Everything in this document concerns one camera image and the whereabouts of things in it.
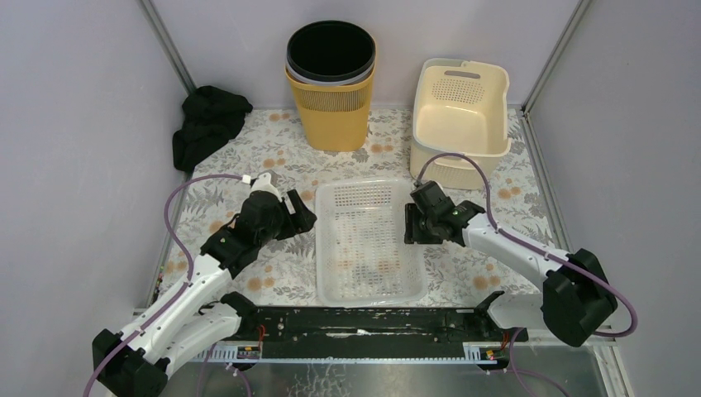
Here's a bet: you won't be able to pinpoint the white perforated plastic basket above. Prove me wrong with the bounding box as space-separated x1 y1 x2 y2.
314 178 428 308

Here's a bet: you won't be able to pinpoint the cream large plastic basket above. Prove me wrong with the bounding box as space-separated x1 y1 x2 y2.
409 58 512 190

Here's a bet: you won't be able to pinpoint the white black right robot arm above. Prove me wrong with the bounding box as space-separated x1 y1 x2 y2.
404 181 618 347

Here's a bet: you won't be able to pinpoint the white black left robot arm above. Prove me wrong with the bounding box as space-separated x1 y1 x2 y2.
83 188 317 396

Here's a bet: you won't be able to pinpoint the yellow perforated waste bin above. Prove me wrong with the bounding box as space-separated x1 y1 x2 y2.
285 69 374 152

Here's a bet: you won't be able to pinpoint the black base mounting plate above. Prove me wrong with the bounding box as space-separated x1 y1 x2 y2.
227 306 528 361

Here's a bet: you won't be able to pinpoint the black crumpled cloth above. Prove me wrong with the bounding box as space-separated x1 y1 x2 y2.
172 85 253 173

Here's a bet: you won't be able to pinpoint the grey inner bin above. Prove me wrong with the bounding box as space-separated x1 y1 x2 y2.
285 61 375 87

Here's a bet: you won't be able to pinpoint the black inner bin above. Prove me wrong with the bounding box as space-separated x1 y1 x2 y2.
286 20 376 82

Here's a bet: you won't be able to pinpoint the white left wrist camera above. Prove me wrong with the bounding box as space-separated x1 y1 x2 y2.
241 171 283 202

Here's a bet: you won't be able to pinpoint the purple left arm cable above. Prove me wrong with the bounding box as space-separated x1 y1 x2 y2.
82 173 250 397

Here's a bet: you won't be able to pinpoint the aluminium frame rails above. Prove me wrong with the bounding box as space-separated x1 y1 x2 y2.
107 0 637 397

